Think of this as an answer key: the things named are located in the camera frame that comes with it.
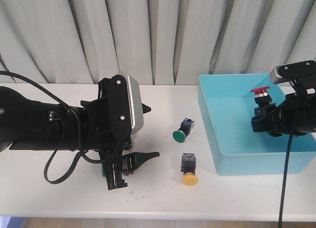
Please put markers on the red mushroom push button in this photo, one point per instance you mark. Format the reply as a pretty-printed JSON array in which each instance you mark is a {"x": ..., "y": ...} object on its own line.
[{"x": 263, "y": 100}]

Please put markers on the green push button left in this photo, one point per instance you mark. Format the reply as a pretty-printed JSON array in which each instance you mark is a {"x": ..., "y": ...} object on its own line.
[{"x": 103, "y": 171}]

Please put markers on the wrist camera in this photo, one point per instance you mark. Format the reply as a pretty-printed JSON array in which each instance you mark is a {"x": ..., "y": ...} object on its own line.
[
  {"x": 300, "y": 75},
  {"x": 135, "y": 103}
]

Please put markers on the light blue plastic box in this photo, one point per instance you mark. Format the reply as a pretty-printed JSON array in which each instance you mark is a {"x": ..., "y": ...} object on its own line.
[{"x": 227, "y": 107}]

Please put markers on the green push button near box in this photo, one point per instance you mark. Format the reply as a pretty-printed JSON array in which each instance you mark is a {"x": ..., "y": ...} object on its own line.
[{"x": 185, "y": 129}]

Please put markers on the yellow push button front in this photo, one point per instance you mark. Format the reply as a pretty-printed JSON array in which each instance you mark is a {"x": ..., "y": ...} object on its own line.
[{"x": 188, "y": 167}]

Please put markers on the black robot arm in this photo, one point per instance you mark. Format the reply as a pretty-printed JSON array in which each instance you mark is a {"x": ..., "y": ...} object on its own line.
[
  {"x": 307, "y": 115},
  {"x": 32, "y": 125}
]

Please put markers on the yellow push button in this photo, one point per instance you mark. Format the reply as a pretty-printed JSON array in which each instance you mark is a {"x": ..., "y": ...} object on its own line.
[
  {"x": 127, "y": 145},
  {"x": 188, "y": 167}
]

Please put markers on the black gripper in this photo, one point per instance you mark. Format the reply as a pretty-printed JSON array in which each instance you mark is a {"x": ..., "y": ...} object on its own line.
[
  {"x": 108, "y": 125},
  {"x": 282, "y": 120}
]

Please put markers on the grey pleated curtain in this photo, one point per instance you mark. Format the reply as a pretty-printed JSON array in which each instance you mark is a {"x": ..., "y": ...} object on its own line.
[{"x": 162, "y": 42}]

